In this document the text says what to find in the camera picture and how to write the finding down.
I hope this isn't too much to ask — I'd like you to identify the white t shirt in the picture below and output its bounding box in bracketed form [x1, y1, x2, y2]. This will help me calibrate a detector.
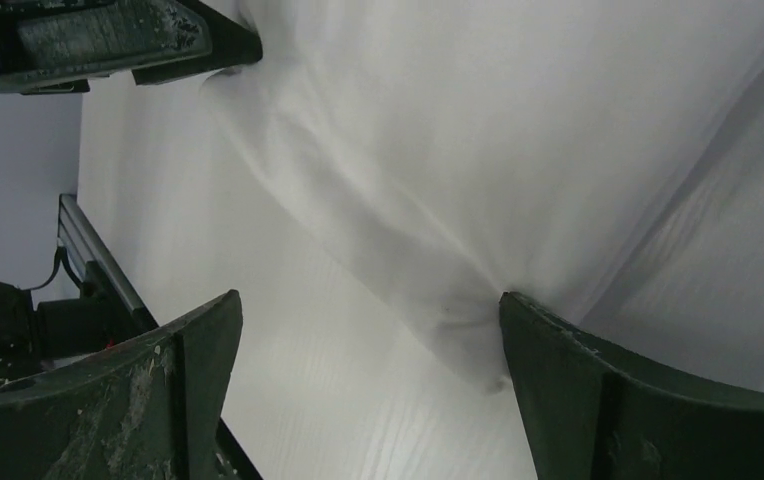
[203, 1, 764, 390]

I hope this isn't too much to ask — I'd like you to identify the left aluminium frame rail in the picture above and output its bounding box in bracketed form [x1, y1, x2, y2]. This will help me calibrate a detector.
[57, 194, 158, 332]

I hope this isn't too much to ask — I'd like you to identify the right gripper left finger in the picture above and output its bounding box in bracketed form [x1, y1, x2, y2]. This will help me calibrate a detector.
[0, 290, 243, 479]

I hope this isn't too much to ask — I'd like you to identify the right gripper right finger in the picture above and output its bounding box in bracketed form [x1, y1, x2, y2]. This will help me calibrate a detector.
[499, 292, 764, 479]

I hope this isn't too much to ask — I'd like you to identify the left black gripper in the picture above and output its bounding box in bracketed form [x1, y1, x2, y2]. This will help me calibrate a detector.
[0, 1, 263, 94]

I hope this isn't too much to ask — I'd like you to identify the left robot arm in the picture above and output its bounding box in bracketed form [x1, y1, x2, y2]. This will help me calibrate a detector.
[0, 0, 263, 385]

